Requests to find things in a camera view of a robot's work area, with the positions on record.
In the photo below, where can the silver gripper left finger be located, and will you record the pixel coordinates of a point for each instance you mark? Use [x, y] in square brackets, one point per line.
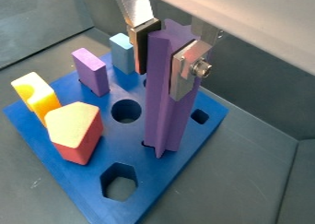
[141, 24]

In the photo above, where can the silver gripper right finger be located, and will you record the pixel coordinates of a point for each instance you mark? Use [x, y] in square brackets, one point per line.
[190, 64]

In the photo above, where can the purple star-shaped prism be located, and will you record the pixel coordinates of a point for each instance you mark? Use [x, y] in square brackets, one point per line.
[166, 114]

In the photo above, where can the blue shape sorter board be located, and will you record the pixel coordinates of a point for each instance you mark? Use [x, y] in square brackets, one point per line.
[117, 187]

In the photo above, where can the light blue rectangular block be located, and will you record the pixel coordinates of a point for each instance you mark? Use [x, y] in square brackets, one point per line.
[122, 51]

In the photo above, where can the purple rectangular block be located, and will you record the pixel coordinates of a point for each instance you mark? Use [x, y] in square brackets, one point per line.
[91, 71]

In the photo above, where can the red pentagon block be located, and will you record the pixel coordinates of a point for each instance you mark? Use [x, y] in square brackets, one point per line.
[75, 129]

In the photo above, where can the yellow arch block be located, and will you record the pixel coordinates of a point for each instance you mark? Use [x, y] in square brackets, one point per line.
[38, 94]

